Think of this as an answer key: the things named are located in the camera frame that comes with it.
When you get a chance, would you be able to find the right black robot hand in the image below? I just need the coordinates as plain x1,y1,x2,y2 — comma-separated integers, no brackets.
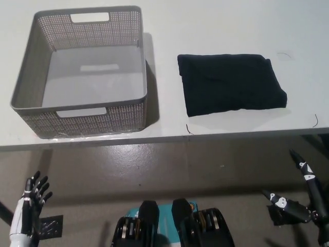
262,148,329,227

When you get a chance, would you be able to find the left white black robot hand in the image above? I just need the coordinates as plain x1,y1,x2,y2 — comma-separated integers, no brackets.
9,170,53,237

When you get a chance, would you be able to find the black t-shirt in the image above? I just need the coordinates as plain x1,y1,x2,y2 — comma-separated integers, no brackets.
177,53,288,118

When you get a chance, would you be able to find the black ribbed robot body block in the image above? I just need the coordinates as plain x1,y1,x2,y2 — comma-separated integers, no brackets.
111,200,160,247
171,198,235,247

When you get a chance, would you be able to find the grey perforated plastic basket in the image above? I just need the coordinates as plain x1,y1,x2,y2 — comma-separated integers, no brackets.
9,5,149,140

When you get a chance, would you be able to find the white basket label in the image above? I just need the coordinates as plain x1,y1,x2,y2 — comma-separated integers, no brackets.
79,64,120,73

